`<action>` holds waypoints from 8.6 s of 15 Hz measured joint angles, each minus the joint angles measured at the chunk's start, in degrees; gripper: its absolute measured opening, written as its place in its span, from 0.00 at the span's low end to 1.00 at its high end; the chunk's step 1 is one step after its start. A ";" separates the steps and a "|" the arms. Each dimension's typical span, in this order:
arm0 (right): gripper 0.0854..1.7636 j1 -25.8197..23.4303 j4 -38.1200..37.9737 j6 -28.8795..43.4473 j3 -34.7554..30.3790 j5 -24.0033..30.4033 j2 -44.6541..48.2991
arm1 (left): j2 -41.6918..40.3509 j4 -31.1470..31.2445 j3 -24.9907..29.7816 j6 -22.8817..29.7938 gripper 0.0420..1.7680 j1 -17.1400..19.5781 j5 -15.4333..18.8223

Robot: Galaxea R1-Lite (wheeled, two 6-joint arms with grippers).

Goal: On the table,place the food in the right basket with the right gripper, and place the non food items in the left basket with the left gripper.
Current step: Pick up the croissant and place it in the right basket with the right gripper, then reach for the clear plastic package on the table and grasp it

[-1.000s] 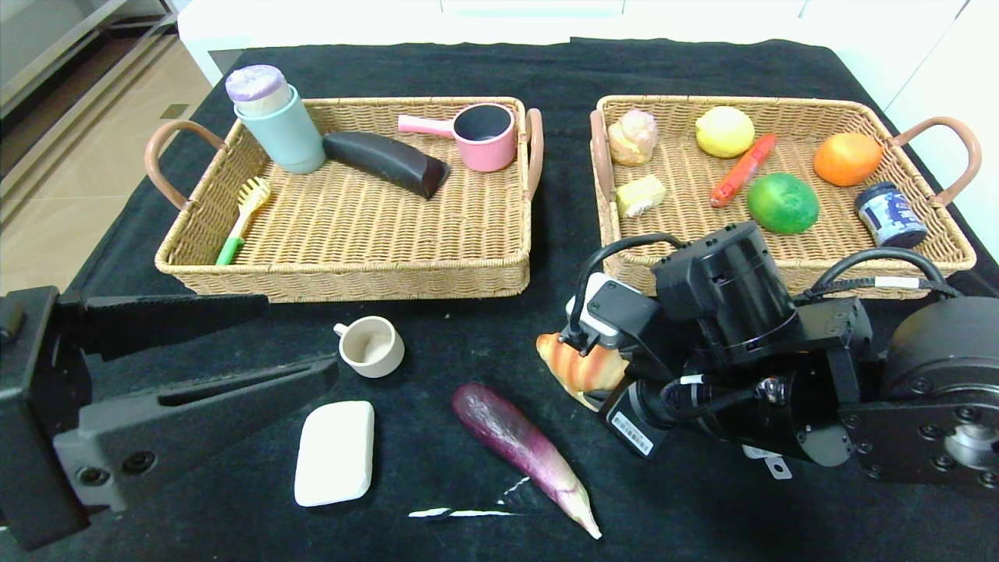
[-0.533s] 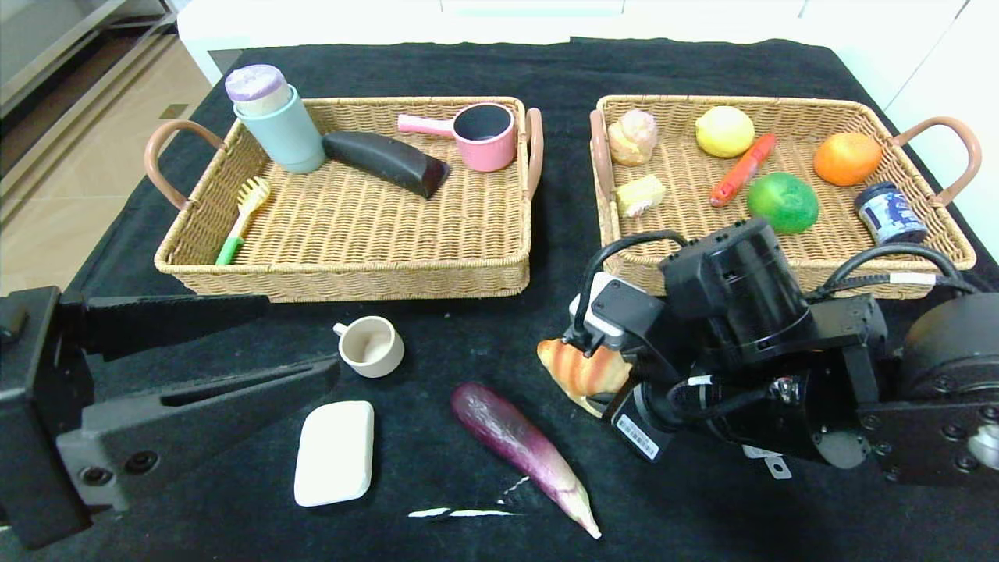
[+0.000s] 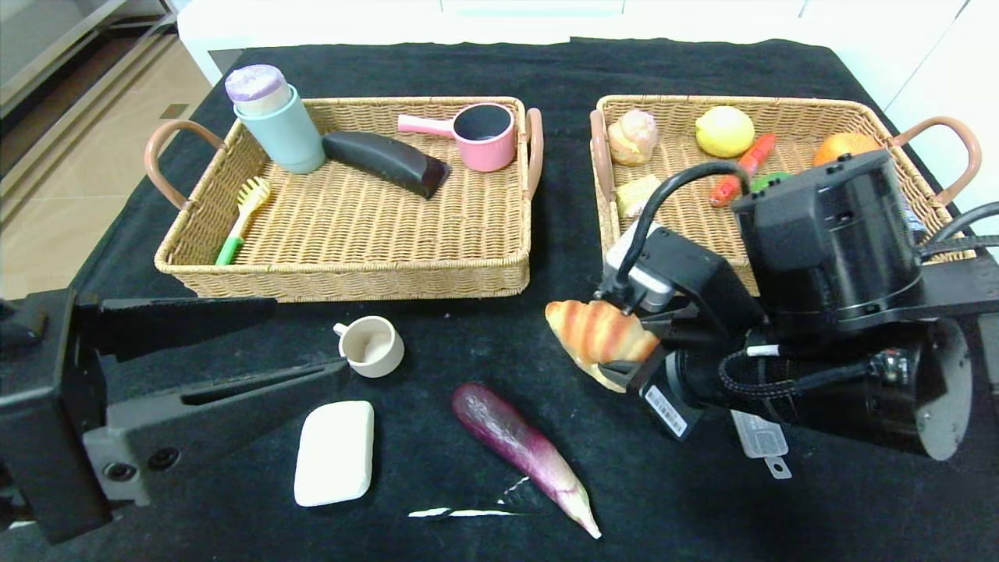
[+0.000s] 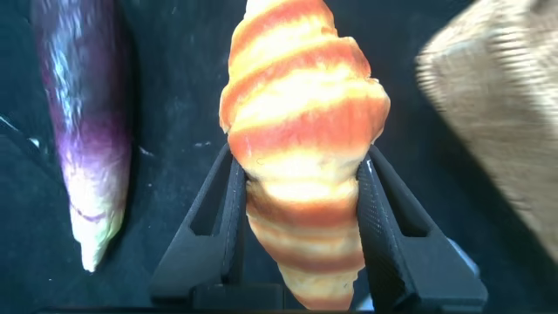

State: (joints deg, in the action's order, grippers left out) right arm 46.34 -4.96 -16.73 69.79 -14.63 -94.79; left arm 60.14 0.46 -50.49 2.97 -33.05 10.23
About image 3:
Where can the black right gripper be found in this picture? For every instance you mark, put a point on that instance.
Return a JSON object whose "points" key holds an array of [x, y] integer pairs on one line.
{"points": [[665, 407]]}

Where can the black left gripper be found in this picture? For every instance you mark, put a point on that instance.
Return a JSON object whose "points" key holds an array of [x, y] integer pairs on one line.
{"points": [[48, 406]]}

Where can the striped golden croissant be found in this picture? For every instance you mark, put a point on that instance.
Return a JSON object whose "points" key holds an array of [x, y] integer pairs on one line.
{"points": [[597, 332]]}

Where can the clear plastic slim case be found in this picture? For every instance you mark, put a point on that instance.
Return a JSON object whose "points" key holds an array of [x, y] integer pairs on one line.
{"points": [[761, 441]]}

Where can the purple eggplant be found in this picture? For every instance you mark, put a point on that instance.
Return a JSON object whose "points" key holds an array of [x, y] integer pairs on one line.
{"points": [[507, 429]]}

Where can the green lime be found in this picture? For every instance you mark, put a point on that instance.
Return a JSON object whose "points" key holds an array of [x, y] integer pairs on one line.
{"points": [[769, 181]]}

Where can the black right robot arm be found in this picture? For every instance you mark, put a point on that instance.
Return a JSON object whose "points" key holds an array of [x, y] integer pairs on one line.
{"points": [[827, 242]]}

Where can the wicker basket with kitchenware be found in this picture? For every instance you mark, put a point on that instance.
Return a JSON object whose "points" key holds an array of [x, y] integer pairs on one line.
{"points": [[351, 226]]}

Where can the wicker basket with food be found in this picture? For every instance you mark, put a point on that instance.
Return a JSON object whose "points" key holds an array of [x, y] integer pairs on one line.
{"points": [[687, 133]]}

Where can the white soap bar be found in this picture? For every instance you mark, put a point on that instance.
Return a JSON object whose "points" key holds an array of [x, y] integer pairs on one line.
{"points": [[334, 453]]}

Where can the yellow cake slice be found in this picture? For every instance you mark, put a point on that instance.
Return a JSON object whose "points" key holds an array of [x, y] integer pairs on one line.
{"points": [[636, 191]]}

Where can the small beige cup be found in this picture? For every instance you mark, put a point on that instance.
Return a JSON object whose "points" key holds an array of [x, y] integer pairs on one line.
{"points": [[373, 347]]}

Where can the yellow green dish brush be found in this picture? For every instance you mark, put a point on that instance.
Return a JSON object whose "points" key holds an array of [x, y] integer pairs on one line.
{"points": [[251, 195]]}

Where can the pink cream puff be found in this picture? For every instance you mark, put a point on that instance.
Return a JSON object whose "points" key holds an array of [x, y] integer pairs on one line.
{"points": [[632, 136]]}

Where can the orange red carrot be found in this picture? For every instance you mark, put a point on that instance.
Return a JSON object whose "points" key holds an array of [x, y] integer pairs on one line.
{"points": [[753, 156]]}

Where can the yellow lemon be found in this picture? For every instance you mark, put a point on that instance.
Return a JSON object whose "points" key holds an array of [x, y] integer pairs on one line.
{"points": [[724, 131]]}

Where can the teal thermos with purple lid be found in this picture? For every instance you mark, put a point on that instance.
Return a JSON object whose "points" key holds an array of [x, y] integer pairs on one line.
{"points": [[285, 133]]}

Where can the pink toy saucepan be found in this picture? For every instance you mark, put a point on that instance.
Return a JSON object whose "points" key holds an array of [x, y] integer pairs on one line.
{"points": [[488, 152]]}

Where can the orange fruit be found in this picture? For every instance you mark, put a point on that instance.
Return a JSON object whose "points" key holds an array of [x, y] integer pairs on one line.
{"points": [[843, 147]]}

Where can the black curved wedge block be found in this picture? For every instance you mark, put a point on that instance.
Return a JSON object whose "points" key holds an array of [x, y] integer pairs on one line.
{"points": [[382, 160]]}

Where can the grey metal rack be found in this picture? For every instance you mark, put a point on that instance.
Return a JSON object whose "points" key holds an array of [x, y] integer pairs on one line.
{"points": [[47, 31]]}

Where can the black right camera mount bracket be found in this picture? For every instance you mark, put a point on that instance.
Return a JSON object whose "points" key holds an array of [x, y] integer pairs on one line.
{"points": [[702, 273]]}

